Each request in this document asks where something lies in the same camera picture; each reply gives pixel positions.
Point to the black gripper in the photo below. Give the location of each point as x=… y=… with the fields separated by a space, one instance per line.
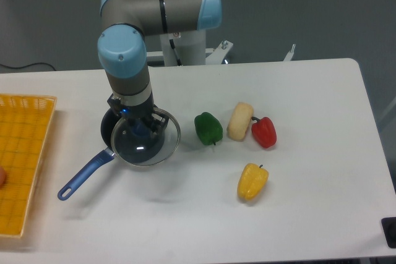
x=143 y=113

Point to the glass pot lid blue knob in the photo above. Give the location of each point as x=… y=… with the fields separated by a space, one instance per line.
x=137 y=148

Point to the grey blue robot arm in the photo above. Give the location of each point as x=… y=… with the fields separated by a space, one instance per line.
x=122 y=51

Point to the dark blue saucepan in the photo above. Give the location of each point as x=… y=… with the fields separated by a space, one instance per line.
x=105 y=156

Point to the green bell pepper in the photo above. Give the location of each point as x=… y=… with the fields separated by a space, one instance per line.
x=208 y=129

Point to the beige bread roll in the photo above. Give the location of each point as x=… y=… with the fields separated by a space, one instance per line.
x=240 y=121

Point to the yellow woven basket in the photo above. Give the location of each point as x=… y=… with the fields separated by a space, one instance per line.
x=25 y=123

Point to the red bell pepper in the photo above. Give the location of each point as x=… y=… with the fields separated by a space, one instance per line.
x=263 y=131

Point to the yellow bell pepper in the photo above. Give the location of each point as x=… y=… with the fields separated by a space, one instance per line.
x=252 y=180

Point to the black round table fixture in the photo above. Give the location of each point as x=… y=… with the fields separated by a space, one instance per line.
x=389 y=229

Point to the white bracket behind table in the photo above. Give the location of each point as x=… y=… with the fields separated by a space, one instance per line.
x=290 y=54

